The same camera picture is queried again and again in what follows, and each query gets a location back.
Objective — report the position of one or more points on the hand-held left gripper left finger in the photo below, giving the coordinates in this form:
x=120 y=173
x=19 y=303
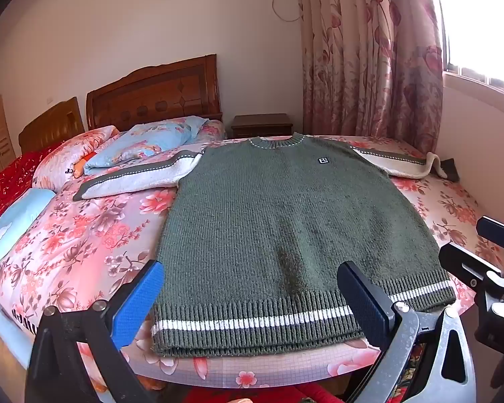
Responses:
x=136 y=302

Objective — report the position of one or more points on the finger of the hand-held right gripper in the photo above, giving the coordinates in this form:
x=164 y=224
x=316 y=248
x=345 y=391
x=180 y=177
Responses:
x=466 y=262
x=500 y=233

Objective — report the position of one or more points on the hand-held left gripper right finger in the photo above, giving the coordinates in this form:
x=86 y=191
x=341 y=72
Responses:
x=367 y=306

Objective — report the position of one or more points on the green knit sweater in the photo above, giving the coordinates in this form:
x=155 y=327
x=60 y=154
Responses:
x=277 y=218

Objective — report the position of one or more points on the floral bed sheet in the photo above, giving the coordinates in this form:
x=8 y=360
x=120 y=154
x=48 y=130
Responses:
x=88 y=239

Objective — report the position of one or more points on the red patterned cloth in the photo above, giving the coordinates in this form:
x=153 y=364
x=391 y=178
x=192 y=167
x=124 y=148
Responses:
x=319 y=396

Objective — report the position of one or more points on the orange cloth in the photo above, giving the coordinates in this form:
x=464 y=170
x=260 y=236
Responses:
x=80 y=168

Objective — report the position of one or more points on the light blue pillow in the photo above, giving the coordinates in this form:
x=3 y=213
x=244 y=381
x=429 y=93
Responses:
x=17 y=218

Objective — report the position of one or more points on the pink floral pillow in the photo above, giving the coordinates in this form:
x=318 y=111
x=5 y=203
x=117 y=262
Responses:
x=63 y=155

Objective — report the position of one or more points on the blue floral pillow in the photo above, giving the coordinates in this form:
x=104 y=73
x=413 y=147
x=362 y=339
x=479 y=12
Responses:
x=151 y=138

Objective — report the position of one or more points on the red blanket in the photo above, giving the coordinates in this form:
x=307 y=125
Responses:
x=12 y=176

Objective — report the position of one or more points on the small wooden headboard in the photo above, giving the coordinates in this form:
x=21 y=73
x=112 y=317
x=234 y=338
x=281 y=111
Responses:
x=50 y=126

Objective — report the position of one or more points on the window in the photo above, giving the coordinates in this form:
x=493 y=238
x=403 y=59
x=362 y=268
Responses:
x=479 y=29

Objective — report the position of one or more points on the large carved wooden headboard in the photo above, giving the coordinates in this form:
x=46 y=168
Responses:
x=151 y=92

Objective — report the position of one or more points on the dark wooden nightstand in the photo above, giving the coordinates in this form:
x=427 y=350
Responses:
x=260 y=125

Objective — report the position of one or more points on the pink floral curtain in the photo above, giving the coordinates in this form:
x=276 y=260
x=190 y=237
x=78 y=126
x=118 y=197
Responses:
x=361 y=71

